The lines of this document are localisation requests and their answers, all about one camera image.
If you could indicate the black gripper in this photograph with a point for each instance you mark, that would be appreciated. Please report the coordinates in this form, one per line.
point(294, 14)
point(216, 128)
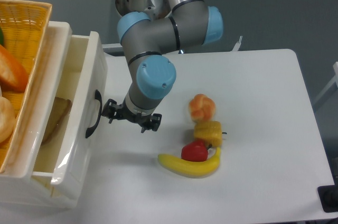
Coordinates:
point(112, 111)

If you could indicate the white drawer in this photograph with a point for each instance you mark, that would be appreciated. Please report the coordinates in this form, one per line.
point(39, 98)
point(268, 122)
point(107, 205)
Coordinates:
point(56, 192)
point(67, 155)

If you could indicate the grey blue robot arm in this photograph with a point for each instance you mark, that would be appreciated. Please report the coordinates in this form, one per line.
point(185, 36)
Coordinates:
point(147, 34)

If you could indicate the white drawer cabinet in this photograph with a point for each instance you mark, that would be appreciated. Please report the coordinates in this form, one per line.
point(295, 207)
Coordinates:
point(16, 184)

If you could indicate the orange knotted bread roll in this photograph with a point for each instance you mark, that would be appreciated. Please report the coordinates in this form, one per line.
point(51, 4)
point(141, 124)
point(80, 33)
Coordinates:
point(201, 108)

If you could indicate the brown bread slice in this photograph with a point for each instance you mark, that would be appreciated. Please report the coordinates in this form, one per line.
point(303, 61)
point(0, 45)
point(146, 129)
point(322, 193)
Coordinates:
point(61, 107)

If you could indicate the red bell pepper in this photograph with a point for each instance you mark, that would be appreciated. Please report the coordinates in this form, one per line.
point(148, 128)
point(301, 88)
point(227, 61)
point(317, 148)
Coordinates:
point(196, 151)

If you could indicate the yellow corn cob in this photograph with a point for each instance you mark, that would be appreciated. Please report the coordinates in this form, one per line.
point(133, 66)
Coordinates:
point(210, 132)

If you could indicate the yellow banana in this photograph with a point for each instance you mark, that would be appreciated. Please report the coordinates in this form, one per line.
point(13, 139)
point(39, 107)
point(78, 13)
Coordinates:
point(189, 168)

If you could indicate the orange bread loaf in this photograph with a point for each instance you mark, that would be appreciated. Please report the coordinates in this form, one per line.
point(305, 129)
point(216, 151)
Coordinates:
point(13, 75)

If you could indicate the round pale bun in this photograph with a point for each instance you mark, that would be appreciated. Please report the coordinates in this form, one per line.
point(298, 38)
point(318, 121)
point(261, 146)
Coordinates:
point(8, 119)

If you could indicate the yellow woven basket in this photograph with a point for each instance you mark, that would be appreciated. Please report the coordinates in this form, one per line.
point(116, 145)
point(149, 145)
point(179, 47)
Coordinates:
point(23, 24)

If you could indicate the green item in basket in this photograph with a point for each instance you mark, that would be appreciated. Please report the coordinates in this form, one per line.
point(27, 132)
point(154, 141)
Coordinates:
point(2, 40)

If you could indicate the black device at edge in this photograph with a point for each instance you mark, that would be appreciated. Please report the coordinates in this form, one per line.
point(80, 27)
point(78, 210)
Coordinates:
point(328, 197)

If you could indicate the black top drawer handle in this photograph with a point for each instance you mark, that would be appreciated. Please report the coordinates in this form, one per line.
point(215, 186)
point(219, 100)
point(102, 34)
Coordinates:
point(97, 116)

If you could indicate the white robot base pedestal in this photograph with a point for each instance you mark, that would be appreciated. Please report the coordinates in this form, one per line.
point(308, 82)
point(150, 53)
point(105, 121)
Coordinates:
point(142, 4)

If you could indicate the white bracket behind table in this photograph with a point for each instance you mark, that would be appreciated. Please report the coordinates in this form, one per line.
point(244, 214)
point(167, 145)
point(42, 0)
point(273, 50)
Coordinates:
point(237, 45)

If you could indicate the white frame at right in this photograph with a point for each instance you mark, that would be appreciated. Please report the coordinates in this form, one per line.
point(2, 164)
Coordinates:
point(329, 89)

